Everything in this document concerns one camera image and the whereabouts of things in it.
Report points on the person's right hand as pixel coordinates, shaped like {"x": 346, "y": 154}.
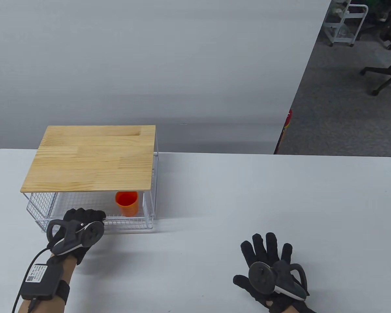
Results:
{"x": 264, "y": 251}

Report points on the person's left hand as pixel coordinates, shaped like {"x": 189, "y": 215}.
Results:
{"x": 81, "y": 215}

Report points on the white mesh sliding drawer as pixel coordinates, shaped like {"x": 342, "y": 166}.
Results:
{"x": 84, "y": 202}

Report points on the orange plastic cup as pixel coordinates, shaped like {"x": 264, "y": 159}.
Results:
{"x": 127, "y": 203}

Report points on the person's left forearm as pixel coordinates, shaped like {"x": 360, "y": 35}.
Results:
{"x": 70, "y": 265}

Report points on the dark grey hand controller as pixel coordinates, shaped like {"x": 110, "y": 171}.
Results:
{"x": 262, "y": 277}
{"x": 89, "y": 233}

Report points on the black office chair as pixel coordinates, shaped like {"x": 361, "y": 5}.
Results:
{"x": 389, "y": 29}
{"x": 389, "y": 73}

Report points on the white utility cart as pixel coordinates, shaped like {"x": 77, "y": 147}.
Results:
{"x": 344, "y": 22}

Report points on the white frame with wooden top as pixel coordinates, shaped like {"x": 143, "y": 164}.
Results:
{"x": 91, "y": 156}

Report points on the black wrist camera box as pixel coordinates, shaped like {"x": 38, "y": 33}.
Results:
{"x": 42, "y": 282}

